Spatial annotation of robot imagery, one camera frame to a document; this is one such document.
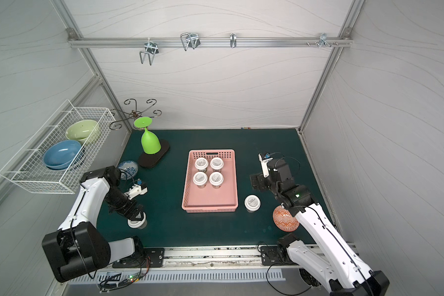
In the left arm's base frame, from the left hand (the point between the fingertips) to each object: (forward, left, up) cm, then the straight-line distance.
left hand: (130, 215), depth 75 cm
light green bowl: (+25, +19, +24) cm, 40 cm away
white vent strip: (-19, -24, -10) cm, 32 cm away
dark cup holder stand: (+31, +5, -5) cm, 32 cm away
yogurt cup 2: (+20, -26, -4) cm, 33 cm away
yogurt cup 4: (+8, -52, -4) cm, 52 cm away
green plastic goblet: (+29, -4, +14) cm, 32 cm away
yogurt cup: (+29, -34, -3) cm, 45 cm away
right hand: (+15, -55, +12) cm, 59 cm away
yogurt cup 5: (-3, -4, -3) cm, 6 cm away
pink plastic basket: (+12, -31, -12) cm, 35 cm away
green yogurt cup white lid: (+29, -26, -4) cm, 39 cm away
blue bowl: (+12, +19, +25) cm, 34 cm away
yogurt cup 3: (+20, -34, -4) cm, 40 cm away
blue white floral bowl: (+27, +14, -8) cm, 32 cm away
